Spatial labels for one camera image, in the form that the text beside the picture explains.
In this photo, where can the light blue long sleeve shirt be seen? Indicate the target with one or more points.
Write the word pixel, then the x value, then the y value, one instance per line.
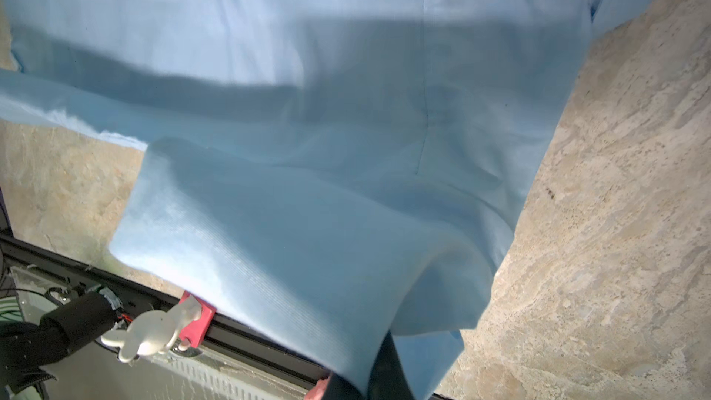
pixel 327 172

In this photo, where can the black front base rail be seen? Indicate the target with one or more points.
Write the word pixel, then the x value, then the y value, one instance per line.
pixel 35 281

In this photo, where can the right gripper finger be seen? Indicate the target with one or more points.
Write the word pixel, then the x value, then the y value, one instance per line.
pixel 387 378

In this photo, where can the white slotted cable duct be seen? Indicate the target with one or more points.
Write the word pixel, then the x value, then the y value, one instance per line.
pixel 222 379

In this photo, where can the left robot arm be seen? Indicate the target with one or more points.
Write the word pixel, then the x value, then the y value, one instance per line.
pixel 27 348

